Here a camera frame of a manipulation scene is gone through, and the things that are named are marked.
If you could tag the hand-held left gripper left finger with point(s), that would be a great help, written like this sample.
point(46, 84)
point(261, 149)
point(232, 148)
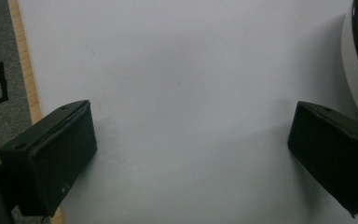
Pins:
point(52, 155)

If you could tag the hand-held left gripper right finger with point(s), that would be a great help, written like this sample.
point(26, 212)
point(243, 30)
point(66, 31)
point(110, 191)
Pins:
point(335, 155)

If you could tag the wooden table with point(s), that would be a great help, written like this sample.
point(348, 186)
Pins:
point(24, 62)

